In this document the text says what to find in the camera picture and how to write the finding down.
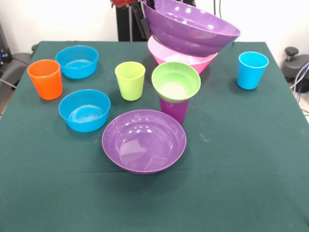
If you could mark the dark grey base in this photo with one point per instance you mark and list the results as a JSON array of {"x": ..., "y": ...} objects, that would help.
[{"x": 295, "y": 68}]

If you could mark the dark green tablecloth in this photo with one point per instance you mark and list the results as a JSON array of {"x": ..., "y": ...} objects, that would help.
[{"x": 154, "y": 198}]

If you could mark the blue bowl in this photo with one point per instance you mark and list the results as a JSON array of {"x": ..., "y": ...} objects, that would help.
[
  {"x": 84, "y": 124},
  {"x": 77, "y": 70}
]

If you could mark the orange cup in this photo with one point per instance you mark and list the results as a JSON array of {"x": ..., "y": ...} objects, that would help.
[{"x": 47, "y": 85}]

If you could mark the blue cup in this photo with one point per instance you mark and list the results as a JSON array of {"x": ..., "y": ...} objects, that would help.
[{"x": 251, "y": 75}]

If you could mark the black equipment box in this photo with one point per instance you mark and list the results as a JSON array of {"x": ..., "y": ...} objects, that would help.
[{"x": 3, "y": 48}]

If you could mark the grey chair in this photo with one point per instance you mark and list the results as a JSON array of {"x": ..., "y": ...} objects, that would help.
[{"x": 17, "y": 65}]

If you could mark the lime green cup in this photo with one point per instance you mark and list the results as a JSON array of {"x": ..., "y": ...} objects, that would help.
[{"x": 130, "y": 88}]

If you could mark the large pink bowl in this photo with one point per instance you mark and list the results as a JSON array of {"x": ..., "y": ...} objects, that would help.
[{"x": 183, "y": 60}]

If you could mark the green ribbed bowl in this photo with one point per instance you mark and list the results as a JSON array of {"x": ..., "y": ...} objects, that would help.
[{"x": 176, "y": 82}]

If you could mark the black knob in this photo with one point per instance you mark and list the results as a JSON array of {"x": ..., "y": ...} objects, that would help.
[{"x": 291, "y": 51}]

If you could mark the purple cup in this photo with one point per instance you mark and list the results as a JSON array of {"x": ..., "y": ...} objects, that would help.
[{"x": 175, "y": 111}]

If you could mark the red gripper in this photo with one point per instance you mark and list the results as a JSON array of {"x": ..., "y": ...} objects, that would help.
[{"x": 123, "y": 3}]

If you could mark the purple bowl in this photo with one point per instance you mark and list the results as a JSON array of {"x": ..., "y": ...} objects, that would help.
[
  {"x": 143, "y": 147},
  {"x": 193, "y": 36}
]

